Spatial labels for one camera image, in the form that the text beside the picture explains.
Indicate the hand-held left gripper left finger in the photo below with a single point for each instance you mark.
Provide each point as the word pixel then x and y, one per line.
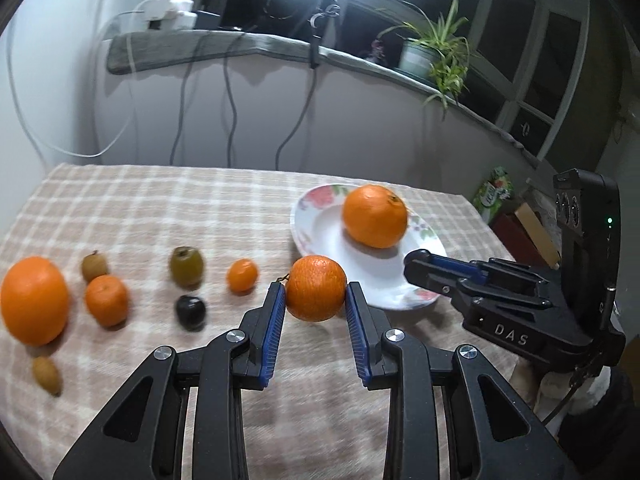
pixel 272 332

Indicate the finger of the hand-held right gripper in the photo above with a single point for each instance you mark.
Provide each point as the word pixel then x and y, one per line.
pixel 460 266
pixel 425 272

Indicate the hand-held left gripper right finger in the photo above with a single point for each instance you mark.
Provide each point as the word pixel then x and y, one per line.
pixel 357 335

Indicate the mandarin with stem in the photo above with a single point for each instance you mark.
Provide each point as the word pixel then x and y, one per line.
pixel 315 287

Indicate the small mandarin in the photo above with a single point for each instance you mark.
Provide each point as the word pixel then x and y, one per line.
pixel 242 276

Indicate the large orange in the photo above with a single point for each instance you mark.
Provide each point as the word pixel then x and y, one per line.
pixel 32 300
pixel 375 217

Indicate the white floral plate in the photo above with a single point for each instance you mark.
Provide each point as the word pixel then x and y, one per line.
pixel 325 240

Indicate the green-brown round fruit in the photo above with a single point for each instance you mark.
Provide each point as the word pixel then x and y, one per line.
pixel 186 266

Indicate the medium mandarin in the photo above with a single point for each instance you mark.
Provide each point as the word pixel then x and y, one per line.
pixel 106 301

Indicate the brown longan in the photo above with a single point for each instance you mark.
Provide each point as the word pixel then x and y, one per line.
pixel 47 376
pixel 94 266

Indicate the dark red box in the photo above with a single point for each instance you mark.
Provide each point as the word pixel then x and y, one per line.
pixel 515 237

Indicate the green printed packet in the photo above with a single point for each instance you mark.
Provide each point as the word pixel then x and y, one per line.
pixel 492 192

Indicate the tan cardboard box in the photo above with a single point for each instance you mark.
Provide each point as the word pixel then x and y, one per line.
pixel 532 222

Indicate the dark plum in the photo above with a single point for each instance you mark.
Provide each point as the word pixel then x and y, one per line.
pixel 190 313

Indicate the beige checked tablecloth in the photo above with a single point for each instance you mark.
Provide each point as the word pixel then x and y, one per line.
pixel 150 210

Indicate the potted spider plant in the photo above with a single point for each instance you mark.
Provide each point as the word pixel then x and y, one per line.
pixel 417 57

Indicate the small purple flower plant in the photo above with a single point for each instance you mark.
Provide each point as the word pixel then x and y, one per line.
pixel 376 51

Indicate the black box device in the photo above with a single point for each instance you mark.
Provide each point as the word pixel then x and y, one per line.
pixel 206 19

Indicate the white power adapter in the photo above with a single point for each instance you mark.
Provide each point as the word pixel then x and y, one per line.
pixel 170 12

